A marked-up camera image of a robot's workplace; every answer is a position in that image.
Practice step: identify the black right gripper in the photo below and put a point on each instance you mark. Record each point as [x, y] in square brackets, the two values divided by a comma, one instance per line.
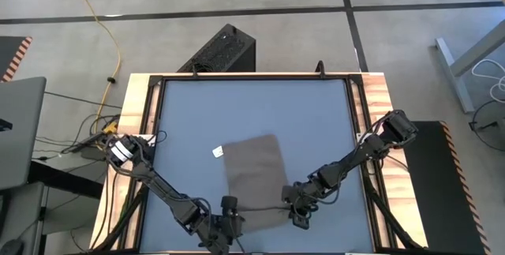
[305, 196]

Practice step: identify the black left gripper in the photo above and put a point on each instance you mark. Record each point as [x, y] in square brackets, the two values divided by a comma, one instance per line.
[229, 227]

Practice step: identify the grey woven towel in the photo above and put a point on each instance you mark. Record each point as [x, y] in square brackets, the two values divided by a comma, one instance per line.
[252, 176]

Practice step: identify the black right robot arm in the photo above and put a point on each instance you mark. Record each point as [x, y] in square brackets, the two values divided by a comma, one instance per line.
[355, 156]

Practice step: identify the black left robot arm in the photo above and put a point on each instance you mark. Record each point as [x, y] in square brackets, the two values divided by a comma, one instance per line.
[158, 184]

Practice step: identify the blue grey table mat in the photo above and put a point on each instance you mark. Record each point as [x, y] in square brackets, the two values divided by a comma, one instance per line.
[256, 105]

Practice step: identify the black mat orange striped edge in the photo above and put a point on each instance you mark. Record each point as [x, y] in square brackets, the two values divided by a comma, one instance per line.
[442, 192]
[10, 55]

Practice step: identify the black computer tower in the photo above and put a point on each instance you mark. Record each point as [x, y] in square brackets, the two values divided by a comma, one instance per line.
[225, 49]

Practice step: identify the light wooden desk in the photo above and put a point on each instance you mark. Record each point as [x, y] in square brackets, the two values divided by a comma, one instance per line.
[453, 73]

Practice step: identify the grey side desk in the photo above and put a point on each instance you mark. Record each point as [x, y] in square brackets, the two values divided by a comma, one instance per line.
[23, 215]

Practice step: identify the black computer mouse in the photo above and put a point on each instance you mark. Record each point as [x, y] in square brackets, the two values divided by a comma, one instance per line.
[10, 248]

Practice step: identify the grey laptop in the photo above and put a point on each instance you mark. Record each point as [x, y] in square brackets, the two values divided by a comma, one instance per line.
[19, 136]

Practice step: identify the black aluminium table frame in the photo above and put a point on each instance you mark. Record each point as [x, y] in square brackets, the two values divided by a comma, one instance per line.
[276, 76]

